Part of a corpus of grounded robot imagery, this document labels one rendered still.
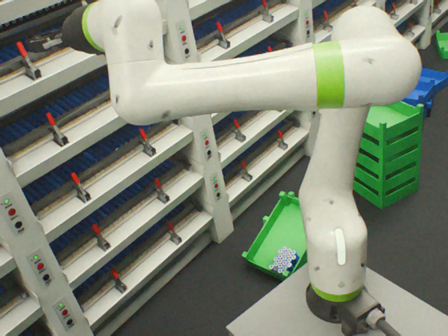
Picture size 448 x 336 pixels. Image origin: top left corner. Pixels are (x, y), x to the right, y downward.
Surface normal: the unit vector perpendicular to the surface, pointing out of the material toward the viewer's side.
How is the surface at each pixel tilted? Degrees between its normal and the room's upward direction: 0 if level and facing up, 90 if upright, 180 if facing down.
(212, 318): 0
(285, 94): 90
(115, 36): 74
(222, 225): 90
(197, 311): 0
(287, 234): 21
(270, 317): 2
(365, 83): 83
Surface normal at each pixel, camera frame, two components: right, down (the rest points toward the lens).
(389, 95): 0.00, 0.77
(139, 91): 0.08, 0.07
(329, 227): -0.26, -0.72
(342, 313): -0.86, 0.25
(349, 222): 0.04, -0.79
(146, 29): 0.59, 0.22
